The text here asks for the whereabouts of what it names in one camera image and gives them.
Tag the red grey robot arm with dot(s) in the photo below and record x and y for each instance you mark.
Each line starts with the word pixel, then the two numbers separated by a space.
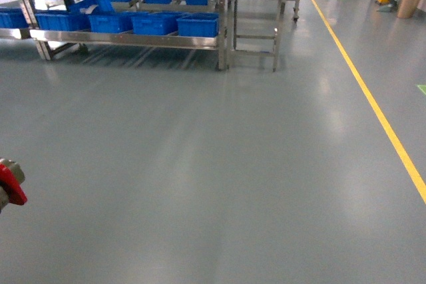
pixel 12 177

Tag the stainless steel shelf rack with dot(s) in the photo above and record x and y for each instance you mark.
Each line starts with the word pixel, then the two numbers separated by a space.
pixel 58 25

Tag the blue bin front left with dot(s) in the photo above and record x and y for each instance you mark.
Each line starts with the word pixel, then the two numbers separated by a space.
pixel 198 25

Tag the blue bin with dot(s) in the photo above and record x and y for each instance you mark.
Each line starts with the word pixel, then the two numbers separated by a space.
pixel 154 24
pixel 198 25

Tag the blue bin front right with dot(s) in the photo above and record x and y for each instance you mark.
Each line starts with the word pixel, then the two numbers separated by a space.
pixel 154 24

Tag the stainless steel side table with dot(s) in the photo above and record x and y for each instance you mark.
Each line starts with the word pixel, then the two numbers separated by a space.
pixel 255 29

